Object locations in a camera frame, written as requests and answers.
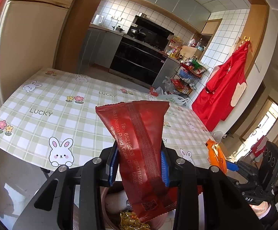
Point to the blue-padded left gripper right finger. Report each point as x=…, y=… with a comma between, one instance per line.
x=165, y=171

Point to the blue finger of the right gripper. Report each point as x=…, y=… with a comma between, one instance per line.
x=232, y=166

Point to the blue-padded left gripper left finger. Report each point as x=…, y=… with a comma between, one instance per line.
x=113, y=165

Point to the orange snack wrapper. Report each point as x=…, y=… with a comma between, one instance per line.
x=216, y=156

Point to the dark red snack wrapper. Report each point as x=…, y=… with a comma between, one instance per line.
x=137, y=128

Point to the gold foil wrapper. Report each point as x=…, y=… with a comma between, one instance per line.
x=130, y=221

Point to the grey kitchen base cabinets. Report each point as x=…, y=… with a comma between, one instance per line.
x=99, y=47

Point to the person's right hand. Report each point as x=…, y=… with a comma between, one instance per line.
x=261, y=210

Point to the white plastic bag on floor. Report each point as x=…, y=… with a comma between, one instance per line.
x=178, y=100

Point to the green plaid bunny tablecloth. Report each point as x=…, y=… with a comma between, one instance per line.
x=59, y=105

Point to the red hanging apron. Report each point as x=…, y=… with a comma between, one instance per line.
x=223, y=89

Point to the black oven stove unit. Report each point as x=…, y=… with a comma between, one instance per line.
x=140, y=56

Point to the white electric kettle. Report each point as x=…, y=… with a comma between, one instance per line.
x=98, y=20

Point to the beige refrigerator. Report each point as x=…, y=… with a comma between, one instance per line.
x=29, y=33

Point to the black wire storage rack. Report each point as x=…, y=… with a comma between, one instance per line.
x=185, y=78

